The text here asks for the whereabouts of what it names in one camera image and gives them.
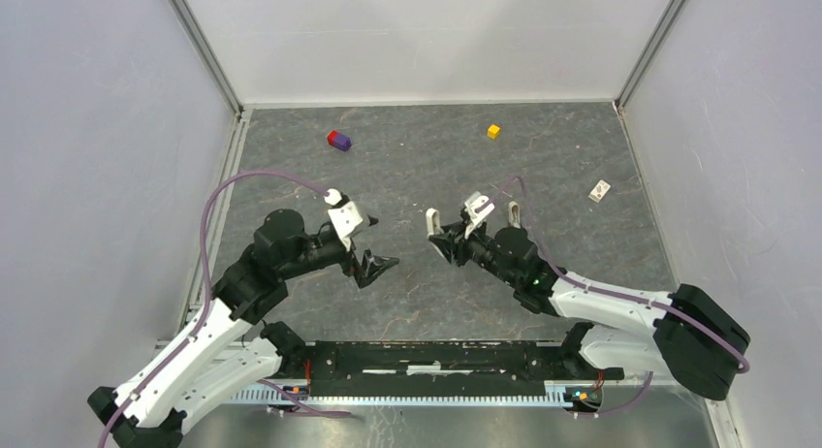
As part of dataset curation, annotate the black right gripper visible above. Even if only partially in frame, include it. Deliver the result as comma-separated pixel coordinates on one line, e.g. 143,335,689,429
429,216,519,287

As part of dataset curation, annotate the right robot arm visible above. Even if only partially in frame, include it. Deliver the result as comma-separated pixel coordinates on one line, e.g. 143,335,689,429
427,222,750,400

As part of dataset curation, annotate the red and purple block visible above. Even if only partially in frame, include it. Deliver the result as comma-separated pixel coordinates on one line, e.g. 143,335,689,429
327,130,352,152

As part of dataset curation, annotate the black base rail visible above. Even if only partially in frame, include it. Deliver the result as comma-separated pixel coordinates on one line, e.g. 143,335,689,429
276,340,625,398

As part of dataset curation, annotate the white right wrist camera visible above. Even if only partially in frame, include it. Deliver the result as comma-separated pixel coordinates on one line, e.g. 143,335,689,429
463,191,495,239

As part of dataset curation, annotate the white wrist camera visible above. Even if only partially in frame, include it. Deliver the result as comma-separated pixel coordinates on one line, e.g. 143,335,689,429
324,188,368,252
463,191,495,239

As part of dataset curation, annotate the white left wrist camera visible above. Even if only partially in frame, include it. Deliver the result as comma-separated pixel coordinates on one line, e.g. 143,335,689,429
324,188,368,252

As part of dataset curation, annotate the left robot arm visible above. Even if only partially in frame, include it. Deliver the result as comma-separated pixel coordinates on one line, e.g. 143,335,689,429
87,204,399,447

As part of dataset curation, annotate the yellow cube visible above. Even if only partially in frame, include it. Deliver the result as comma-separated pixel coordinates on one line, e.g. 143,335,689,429
487,124,501,140

